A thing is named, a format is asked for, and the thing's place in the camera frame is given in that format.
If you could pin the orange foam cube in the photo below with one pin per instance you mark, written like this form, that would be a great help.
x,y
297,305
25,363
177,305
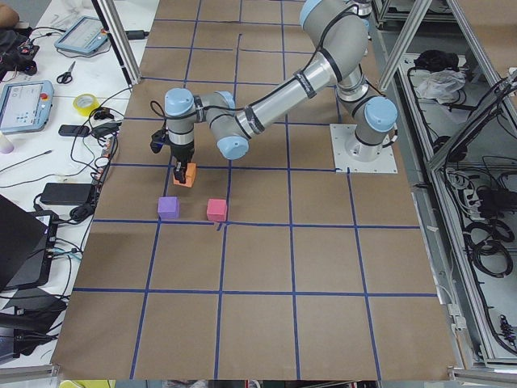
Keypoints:
x,y
191,172

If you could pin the black scissors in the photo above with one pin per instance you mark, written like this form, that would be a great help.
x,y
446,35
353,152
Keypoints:
x,y
66,77

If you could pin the teach pendant upper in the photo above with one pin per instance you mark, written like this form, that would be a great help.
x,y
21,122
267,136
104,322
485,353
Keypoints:
x,y
85,37

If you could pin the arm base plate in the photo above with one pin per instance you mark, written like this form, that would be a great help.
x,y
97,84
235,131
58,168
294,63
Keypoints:
x,y
352,156

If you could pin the teach pendant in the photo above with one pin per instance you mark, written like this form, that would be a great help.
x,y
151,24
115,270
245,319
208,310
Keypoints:
x,y
26,106
85,37

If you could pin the teach pendant lower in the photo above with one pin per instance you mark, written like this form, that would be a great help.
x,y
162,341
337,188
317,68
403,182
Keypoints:
x,y
26,106

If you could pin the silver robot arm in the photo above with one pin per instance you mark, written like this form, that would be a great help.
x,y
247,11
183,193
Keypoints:
x,y
339,34

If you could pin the yellow tape roll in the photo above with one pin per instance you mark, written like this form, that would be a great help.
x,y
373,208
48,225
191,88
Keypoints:
x,y
85,104

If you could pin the crumpled white cloth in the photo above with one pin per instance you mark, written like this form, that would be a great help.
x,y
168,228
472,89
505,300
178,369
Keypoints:
x,y
443,86

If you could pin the purple foam cube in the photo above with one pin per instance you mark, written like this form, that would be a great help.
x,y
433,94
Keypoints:
x,y
168,207

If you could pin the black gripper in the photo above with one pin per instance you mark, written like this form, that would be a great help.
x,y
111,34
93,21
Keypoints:
x,y
182,153

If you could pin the red foam cube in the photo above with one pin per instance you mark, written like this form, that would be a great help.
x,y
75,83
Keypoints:
x,y
217,210

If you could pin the black smartphone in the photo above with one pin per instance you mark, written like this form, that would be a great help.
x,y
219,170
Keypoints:
x,y
74,130

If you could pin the aluminium frame post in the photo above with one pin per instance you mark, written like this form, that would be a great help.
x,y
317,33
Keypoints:
x,y
112,24

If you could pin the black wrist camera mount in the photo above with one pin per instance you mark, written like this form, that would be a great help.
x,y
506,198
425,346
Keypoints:
x,y
159,139

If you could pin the black power brick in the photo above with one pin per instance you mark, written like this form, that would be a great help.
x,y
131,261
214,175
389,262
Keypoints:
x,y
66,193

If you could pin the black laptop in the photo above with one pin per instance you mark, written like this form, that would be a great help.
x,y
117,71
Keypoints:
x,y
27,239

